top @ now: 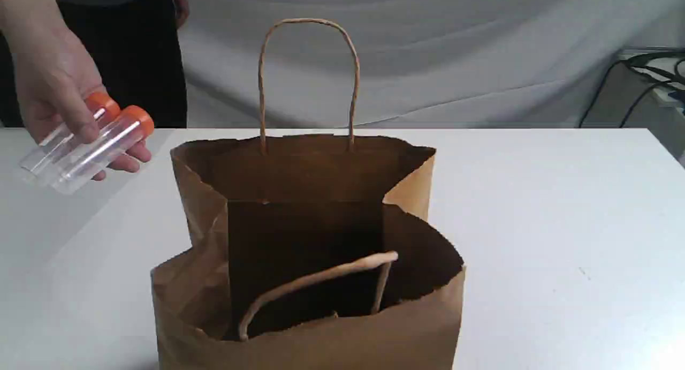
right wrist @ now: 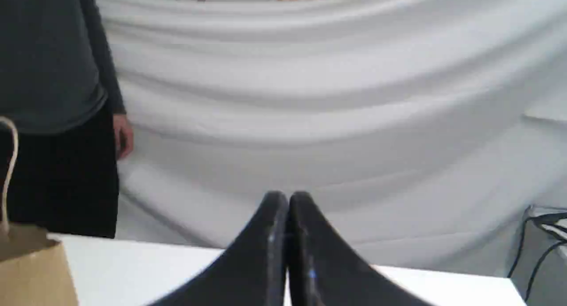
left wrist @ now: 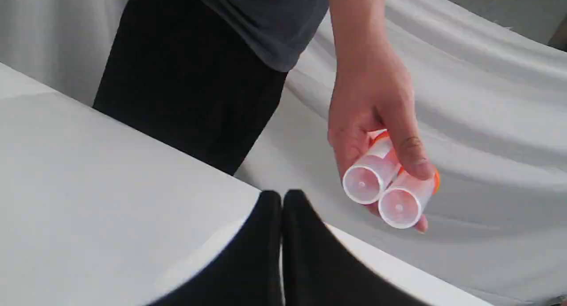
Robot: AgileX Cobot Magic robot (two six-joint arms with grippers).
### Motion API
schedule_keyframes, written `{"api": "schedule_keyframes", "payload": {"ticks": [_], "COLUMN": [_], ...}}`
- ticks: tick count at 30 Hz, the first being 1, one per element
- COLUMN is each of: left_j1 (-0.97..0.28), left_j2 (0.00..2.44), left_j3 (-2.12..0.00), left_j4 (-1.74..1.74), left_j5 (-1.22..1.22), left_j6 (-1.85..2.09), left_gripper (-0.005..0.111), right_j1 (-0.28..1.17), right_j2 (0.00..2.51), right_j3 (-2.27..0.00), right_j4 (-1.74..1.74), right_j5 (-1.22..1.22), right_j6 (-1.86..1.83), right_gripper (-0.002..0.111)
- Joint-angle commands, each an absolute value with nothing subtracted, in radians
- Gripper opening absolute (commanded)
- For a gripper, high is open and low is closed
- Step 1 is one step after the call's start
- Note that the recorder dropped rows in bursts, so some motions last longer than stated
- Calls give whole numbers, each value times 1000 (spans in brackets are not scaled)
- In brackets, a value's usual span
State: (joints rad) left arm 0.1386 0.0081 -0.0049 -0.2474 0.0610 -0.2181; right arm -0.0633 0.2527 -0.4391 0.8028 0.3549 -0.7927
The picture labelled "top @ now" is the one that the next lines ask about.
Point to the person's left hand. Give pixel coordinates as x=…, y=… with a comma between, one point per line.
x=182, y=12

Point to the person's right hand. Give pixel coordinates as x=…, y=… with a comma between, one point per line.
x=54, y=74

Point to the clear tube orange cap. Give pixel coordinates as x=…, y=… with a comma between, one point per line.
x=42, y=165
x=69, y=172

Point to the brown paper bag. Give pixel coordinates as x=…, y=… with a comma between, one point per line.
x=308, y=252

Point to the person's right forearm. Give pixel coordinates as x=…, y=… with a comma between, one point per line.
x=31, y=25

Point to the person's dark torso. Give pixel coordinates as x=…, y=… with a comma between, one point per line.
x=134, y=44

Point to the white draped backdrop cloth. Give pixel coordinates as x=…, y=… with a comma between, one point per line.
x=424, y=63

